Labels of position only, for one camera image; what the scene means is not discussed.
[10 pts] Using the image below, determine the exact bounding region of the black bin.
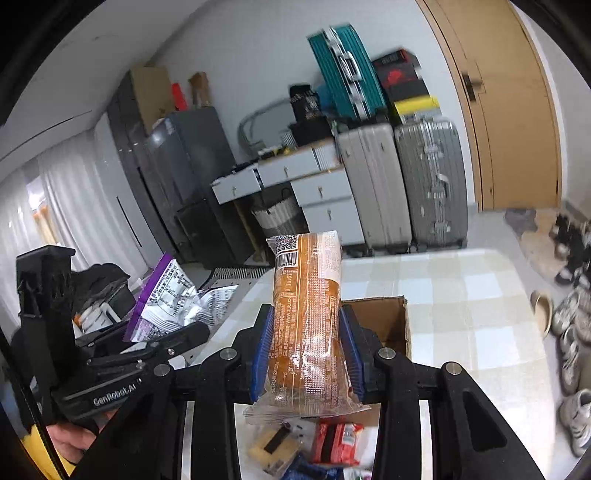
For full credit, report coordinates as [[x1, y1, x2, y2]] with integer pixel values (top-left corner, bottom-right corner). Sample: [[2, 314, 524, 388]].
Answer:
[[288, 117, 335, 146]]

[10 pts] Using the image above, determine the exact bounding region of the yellow and black shoebox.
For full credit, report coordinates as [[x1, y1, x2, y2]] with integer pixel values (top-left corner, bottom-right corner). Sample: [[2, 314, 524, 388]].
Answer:
[[392, 96, 441, 124]]

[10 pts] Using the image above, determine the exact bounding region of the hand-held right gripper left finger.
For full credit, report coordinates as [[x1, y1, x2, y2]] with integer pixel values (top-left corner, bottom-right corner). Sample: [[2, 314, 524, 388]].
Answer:
[[85, 302, 278, 480]]

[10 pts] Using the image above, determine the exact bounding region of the grey door mat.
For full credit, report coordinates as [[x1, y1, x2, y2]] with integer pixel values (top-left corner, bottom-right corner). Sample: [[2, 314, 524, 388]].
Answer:
[[503, 208, 539, 238]]

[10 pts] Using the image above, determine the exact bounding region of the black shoebox with red logo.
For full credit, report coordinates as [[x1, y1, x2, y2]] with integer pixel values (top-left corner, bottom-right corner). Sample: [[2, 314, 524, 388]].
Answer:
[[382, 68, 430, 100]]

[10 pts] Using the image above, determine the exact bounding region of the brown cardboard box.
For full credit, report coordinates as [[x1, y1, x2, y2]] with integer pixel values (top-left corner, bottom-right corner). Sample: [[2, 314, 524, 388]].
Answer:
[[240, 296, 411, 480]]

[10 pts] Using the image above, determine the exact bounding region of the teal suitcase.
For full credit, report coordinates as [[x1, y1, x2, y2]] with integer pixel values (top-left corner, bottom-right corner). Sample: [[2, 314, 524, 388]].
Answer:
[[307, 25, 389, 121]]

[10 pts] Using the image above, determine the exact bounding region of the purple snack packet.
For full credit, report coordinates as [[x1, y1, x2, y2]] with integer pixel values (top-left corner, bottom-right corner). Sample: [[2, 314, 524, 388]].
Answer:
[[196, 285, 241, 326], [126, 252, 204, 343]]

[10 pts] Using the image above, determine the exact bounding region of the black jacket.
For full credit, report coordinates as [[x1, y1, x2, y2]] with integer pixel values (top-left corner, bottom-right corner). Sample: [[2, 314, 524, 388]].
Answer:
[[69, 263, 134, 333]]

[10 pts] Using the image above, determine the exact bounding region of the wooden door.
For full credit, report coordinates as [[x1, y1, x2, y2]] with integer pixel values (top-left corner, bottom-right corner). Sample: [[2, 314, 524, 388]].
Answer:
[[418, 0, 561, 210]]

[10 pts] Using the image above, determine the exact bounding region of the person's left hand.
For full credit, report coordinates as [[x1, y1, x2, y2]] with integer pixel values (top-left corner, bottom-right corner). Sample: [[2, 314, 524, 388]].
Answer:
[[46, 416, 101, 465]]

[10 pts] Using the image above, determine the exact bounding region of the small red snack packet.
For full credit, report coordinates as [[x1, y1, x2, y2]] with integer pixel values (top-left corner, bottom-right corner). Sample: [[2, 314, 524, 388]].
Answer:
[[310, 422, 365, 466]]

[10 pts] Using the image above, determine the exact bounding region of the black bag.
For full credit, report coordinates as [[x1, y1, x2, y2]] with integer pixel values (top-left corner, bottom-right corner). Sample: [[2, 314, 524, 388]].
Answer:
[[288, 84, 324, 121]]

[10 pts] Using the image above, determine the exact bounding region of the oval mirror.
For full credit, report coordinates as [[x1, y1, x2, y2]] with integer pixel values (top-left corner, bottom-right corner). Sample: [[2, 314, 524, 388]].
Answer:
[[238, 97, 296, 151]]

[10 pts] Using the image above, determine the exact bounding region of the blue snack packet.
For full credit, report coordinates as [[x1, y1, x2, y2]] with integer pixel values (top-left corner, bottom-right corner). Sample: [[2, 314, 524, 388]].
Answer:
[[281, 455, 342, 480]]

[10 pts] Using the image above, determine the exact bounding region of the white desk with drawers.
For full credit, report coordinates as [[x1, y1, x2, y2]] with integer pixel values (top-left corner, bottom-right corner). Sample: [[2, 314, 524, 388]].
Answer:
[[211, 138, 365, 245]]

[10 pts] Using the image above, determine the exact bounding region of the yellow snack packet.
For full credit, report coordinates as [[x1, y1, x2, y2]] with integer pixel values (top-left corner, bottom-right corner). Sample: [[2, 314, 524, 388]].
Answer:
[[247, 425, 303, 476]]

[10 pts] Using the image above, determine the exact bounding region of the grey refrigerator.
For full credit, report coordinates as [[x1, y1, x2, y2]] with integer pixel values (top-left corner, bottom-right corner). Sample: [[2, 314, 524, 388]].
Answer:
[[143, 106, 257, 268]]

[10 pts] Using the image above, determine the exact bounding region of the dark door handle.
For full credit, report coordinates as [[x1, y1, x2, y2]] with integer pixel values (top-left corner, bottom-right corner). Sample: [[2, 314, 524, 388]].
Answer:
[[462, 71, 485, 100]]

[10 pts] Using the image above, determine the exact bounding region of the dark grey wardrobe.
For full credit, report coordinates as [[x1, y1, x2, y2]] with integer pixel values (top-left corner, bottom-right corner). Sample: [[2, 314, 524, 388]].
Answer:
[[106, 67, 185, 259]]

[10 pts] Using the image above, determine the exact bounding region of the orange snack packet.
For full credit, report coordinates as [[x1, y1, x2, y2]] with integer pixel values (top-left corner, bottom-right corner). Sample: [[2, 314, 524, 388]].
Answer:
[[243, 232, 372, 425]]

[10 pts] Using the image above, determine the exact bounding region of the folded brown cardboard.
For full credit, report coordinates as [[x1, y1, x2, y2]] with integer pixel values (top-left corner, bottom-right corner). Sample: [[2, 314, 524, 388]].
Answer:
[[187, 71, 212, 108]]

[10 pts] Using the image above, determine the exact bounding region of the white curtain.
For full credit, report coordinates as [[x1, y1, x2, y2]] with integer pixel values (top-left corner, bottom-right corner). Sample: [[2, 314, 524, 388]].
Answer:
[[0, 148, 139, 333]]

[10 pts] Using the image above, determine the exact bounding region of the person's left forearm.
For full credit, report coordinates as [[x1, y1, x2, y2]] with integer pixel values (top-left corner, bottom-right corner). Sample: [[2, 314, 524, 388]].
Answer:
[[21, 420, 75, 480]]

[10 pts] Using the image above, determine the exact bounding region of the beige door mat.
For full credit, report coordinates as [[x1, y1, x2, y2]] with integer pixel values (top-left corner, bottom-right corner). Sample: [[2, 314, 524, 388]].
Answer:
[[519, 222, 571, 280]]

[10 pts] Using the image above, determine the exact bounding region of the white ribbed box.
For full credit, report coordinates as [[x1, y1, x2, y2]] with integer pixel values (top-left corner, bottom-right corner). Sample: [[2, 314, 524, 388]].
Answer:
[[311, 142, 343, 172]]

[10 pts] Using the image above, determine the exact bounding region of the beige suitcase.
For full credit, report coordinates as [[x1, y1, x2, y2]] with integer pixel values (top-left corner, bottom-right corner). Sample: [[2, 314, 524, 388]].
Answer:
[[335, 122, 414, 257]]

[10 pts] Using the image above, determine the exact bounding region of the striped rug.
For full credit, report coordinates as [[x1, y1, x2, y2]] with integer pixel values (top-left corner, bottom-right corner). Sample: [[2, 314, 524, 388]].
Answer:
[[210, 265, 273, 291]]

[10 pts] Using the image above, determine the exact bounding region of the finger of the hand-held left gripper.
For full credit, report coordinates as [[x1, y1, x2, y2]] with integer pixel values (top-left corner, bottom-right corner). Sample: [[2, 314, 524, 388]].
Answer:
[[92, 323, 211, 370], [76, 323, 134, 354]]

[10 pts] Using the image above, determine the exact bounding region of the pile of shoes on floor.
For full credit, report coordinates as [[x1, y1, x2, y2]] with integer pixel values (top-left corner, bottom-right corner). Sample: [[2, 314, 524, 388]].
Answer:
[[530, 212, 591, 457]]

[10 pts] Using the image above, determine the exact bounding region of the silver suitcase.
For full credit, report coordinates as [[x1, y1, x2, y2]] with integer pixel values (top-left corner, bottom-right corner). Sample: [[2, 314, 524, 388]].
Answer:
[[393, 117, 469, 252]]

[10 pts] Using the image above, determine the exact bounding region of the checked tablecloth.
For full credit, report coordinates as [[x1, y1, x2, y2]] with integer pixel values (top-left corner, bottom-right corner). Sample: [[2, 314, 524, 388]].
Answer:
[[185, 248, 557, 480]]

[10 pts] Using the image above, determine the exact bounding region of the woven laundry basket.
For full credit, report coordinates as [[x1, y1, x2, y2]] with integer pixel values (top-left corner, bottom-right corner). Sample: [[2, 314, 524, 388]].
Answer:
[[250, 196, 309, 241]]

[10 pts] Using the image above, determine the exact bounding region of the black shoebox with red label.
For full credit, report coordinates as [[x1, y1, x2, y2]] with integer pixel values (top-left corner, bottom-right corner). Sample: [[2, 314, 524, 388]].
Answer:
[[372, 48, 419, 71]]

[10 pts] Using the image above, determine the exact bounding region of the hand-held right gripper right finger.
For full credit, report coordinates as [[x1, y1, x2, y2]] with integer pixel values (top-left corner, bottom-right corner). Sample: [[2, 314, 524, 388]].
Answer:
[[339, 307, 546, 480]]

